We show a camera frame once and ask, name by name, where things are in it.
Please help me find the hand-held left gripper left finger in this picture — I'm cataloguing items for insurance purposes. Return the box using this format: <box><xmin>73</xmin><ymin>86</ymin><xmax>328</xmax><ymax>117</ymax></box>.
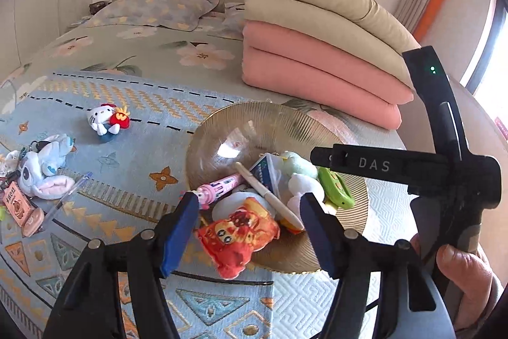
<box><xmin>43</xmin><ymin>191</ymin><xmax>200</xmax><ymax>339</ymax></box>

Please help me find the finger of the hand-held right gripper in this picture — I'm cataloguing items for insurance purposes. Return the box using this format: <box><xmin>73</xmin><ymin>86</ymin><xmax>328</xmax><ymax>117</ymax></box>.
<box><xmin>311</xmin><ymin>144</ymin><xmax>350</xmax><ymax>170</ymax></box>

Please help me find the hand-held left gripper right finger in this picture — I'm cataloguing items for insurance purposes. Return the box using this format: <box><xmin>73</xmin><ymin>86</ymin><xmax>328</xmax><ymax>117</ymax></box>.
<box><xmin>299</xmin><ymin>193</ymin><xmax>457</xmax><ymax>339</ymax></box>

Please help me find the green toy case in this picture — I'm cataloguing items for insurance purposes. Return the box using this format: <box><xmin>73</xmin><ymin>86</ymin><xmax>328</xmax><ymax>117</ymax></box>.
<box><xmin>317</xmin><ymin>166</ymin><xmax>355</xmax><ymax>209</ymax></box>

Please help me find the small green white plush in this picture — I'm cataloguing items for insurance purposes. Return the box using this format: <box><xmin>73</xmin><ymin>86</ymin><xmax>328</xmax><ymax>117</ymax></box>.
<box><xmin>280</xmin><ymin>150</ymin><xmax>330</xmax><ymax>220</ymax></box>

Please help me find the orange snack packet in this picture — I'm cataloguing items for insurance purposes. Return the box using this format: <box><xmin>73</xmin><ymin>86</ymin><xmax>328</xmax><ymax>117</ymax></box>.
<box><xmin>196</xmin><ymin>198</ymin><xmax>280</xmax><ymax>280</ymax></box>

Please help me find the white pen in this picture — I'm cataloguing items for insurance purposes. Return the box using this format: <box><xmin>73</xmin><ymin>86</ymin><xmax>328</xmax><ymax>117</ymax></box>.
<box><xmin>235</xmin><ymin>161</ymin><xmax>304</xmax><ymax>230</ymax></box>

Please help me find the pink toy pen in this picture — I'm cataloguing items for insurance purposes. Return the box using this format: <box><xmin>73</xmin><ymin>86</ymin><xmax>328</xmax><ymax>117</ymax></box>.
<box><xmin>179</xmin><ymin>172</ymin><xmax>242</xmax><ymax>209</ymax></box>

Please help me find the blue white packet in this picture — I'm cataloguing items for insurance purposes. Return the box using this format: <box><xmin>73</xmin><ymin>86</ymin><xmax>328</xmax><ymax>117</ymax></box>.
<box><xmin>249</xmin><ymin>153</ymin><xmax>286</xmax><ymax>200</ymax></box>

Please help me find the ribbed glass plate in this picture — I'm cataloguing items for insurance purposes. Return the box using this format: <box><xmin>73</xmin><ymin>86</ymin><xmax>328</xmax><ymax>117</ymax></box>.
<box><xmin>186</xmin><ymin>101</ymin><xmax>370</xmax><ymax>274</ymax></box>

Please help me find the blue pen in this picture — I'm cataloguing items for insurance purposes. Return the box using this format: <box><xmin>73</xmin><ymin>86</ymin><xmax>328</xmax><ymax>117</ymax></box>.
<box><xmin>42</xmin><ymin>172</ymin><xmax>94</xmax><ymax>228</ymax></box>

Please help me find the blue alien plush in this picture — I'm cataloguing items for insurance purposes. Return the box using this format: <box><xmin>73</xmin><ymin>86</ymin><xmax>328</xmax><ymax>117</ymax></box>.
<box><xmin>18</xmin><ymin>133</ymin><xmax>77</xmax><ymax>201</ymax></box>

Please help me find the pink carton box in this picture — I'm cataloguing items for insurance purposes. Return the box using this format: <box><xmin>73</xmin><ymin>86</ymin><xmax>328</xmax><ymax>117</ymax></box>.
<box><xmin>2</xmin><ymin>181</ymin><xmax>32</xmax><ymax>226</ymax></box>

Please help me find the person's right hand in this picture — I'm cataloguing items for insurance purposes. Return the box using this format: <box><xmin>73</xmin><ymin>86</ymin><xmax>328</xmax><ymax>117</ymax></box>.
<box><xmin>436</xmin><ymin>244</ymin><xmax>505</xmax><ymax>332</ymax></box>

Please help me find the folded pink blanket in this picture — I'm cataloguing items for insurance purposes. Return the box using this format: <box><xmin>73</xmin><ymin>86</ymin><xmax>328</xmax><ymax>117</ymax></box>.
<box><xmin>241</xmin><ymin>20</ymin><xmax>415</xmax><ymax>130</ymax></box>

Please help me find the blue patterned rug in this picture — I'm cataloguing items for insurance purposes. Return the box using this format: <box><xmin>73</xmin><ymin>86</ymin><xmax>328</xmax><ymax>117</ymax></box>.
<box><xmin>0</xmin><ymin>71</ymin><xmax>278</xmax><ymax>339</ymax></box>

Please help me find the window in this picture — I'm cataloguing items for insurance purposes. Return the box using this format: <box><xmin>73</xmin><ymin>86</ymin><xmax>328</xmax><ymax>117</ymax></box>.
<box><xmin>460</xmin><ymin>0</ymin><xmax>508</xmax><ymax>149</ymax></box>

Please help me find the white cat plush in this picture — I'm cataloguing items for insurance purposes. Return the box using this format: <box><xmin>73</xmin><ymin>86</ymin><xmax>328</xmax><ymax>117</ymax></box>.
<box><xmin>86</xmin><ymin>103</ymin><xmax>131</xmax><ymax>143</ymax></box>

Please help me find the floral pillow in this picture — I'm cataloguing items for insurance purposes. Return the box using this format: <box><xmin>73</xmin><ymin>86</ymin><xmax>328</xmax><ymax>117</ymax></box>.
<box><xmin>206</xmin><ymin>2</ymin><xmax>249</xmax><ymax>42</ymax></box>

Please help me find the green floral bedsheet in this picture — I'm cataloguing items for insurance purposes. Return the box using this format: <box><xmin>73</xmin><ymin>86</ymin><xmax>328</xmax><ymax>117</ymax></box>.
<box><xmin>0</xmin><ymin>19</ymin><xmax>358</xmax><ymax>133</ymax></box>

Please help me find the blue patterned pillow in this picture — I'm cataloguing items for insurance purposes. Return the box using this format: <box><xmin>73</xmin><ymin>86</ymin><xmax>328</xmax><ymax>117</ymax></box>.
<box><xmin>81</xmin><ymin>0</ymin><xmax>221</xmax><ymax>32</ymax></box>

